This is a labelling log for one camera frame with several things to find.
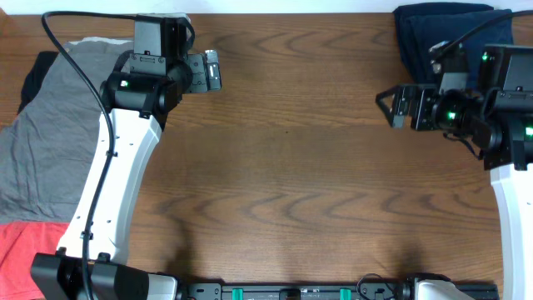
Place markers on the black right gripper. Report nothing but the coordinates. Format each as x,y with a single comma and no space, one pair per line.
424,97

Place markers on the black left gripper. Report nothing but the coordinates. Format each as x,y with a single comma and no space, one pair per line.
197,72

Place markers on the dark teal blue shorts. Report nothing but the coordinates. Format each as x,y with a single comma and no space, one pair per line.
501,33

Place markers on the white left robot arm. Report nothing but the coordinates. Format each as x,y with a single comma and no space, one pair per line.
91,257

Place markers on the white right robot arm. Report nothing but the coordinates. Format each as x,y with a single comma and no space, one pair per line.
500,125

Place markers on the folded navy garment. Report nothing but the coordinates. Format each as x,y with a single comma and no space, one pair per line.
422,25

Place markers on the black garment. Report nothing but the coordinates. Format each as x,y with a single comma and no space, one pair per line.
34,79

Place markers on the red garment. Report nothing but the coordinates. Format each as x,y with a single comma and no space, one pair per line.
20,241

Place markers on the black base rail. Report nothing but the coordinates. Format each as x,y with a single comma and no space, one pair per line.
369,287

